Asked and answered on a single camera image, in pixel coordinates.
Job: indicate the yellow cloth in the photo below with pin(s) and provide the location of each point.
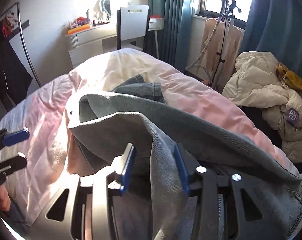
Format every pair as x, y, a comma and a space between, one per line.
288, 77

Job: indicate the metal clothes rack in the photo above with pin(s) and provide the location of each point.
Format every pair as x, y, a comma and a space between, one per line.
19, 30

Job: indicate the blue curtain right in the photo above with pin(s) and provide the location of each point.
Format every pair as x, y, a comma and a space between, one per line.
276, 26

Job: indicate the person's left hand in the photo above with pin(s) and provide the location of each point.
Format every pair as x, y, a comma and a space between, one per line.
5, 201

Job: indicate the white chair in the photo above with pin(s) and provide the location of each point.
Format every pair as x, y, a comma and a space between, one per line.
132, 22

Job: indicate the white side table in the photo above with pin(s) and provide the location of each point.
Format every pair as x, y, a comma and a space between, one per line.
156, 23

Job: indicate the orange box on desk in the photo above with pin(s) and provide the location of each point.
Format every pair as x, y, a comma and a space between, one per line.
78, 29

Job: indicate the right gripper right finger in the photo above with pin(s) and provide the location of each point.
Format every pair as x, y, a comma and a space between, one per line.
186, 165

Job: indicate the garment steamer stand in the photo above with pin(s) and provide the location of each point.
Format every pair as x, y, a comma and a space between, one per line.
210, 27

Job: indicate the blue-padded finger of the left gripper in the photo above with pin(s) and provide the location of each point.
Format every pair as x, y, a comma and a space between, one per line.
10, 139

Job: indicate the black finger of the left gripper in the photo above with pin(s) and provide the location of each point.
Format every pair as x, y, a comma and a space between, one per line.
13, 164

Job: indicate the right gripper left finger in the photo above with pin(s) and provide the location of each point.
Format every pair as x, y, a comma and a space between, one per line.
120, 178

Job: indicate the blue denim jeans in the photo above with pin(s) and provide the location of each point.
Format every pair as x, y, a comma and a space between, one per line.
104, 123

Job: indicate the teal curtain left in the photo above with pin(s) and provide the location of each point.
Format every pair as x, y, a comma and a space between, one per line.
173, 41

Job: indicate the dark hanging clothes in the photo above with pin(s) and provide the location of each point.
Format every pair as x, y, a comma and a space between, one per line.
14, 78

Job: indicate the pink white bed duvet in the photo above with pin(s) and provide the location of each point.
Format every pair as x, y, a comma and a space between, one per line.
46, 114

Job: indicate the white puffer jacket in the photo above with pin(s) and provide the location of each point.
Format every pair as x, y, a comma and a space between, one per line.
255, 84

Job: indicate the white dresser desk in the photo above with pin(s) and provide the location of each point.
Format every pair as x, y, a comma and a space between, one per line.
91, 42

